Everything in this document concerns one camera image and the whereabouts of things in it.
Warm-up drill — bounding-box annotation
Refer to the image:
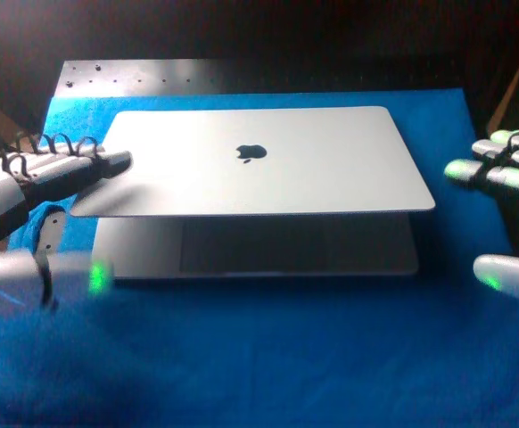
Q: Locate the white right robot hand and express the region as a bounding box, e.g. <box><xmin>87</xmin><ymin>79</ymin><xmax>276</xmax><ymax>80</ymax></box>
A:
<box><xmin>445</xmin><ymin>126</ymin><xmax>519</xmax><ymax>307</ymax></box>

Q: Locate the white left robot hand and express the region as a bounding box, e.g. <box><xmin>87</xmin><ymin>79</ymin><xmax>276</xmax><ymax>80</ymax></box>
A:
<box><xmin>0</xmin><ymin>132</ymin><xmax>135</xmax><ymax>313</ymax></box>

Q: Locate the silver laptop with apple logo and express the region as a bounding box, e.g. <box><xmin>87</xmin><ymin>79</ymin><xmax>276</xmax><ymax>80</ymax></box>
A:
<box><xmin>69</xmin><ymin>105</ymin><xmax>437</xmax><ymax>282</ymax></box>

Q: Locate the dark panel with wooden edge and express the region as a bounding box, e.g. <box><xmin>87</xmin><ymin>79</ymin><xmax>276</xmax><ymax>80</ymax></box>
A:
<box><xmin>489</xmin><ymin>33</ymin><xmax>519</xmax><ymax>133</ymax></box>

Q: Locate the blue cloth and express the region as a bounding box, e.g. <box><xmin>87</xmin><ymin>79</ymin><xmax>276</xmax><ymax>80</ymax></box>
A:
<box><xmin>0</xmin><ymin>86</ymin><xmax>519</xmax><ymax>428</ymax></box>

